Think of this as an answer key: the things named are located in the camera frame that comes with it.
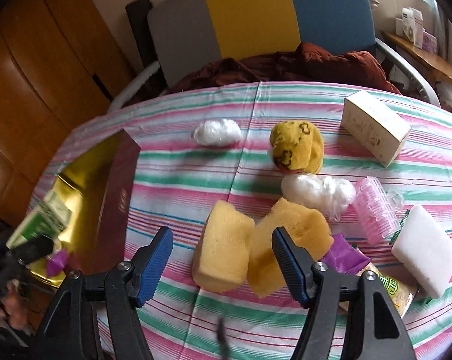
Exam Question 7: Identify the purple snack packet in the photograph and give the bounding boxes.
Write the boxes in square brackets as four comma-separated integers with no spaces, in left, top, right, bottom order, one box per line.
[46,249,68,278]
[321,233,371,275]

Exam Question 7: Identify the Weidan biscuit packet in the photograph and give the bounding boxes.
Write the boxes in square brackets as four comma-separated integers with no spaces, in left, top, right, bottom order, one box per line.
[336,262,418,318]

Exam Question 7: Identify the green white carton box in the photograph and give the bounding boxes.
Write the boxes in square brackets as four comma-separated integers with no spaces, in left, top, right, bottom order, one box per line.
[6,190,72,250]

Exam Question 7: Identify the yellow sponge block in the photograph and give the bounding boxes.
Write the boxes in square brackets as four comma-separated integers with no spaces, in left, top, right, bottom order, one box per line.
[246,196,334,299]
[192,201,255,293]

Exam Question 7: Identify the white foam sponge block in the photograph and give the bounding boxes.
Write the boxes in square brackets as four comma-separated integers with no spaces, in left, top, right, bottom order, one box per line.
[391,205,452,299]

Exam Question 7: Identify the pink hair roller pack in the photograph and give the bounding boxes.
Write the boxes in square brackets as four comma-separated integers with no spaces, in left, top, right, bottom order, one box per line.
[352,176,400,245]

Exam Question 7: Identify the large white plastic bag ball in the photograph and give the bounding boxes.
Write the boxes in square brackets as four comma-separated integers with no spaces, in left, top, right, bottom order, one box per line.
[281,173,356,221]

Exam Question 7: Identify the yellow tiger plush toy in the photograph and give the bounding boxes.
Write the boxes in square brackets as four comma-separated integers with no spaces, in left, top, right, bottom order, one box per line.
[269,120,324,174]

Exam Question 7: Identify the white cardboard box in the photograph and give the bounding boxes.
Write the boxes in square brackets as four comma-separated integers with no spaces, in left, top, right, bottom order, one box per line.
[341,90,411,168]

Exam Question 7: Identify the person left hand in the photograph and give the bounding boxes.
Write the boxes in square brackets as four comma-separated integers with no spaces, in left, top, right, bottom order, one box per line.
[0,283,28,330]

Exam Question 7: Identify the striped bed sheet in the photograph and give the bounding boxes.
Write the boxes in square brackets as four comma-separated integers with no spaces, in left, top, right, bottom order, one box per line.
[32,83,452,359]

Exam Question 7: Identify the wooden wardrobe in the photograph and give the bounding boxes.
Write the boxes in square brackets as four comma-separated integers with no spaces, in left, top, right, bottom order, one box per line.
[0,0,134,225]

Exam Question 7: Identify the dark red blanket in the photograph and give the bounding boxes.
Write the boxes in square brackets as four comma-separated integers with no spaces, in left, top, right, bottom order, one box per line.
[168,42,400,94]

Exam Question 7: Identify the wooden desk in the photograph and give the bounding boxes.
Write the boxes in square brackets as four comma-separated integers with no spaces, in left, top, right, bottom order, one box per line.
[381,31,452,86]

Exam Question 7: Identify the white boxes on desk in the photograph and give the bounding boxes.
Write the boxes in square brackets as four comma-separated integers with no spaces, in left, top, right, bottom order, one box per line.
[395,7,438,55]

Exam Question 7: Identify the grey yellow blue headboard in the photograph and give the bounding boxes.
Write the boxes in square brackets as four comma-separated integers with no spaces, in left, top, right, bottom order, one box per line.
[148,0,376,86]

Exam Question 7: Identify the black cable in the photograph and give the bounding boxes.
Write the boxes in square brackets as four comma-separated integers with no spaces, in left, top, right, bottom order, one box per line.
[215,316,232,360]

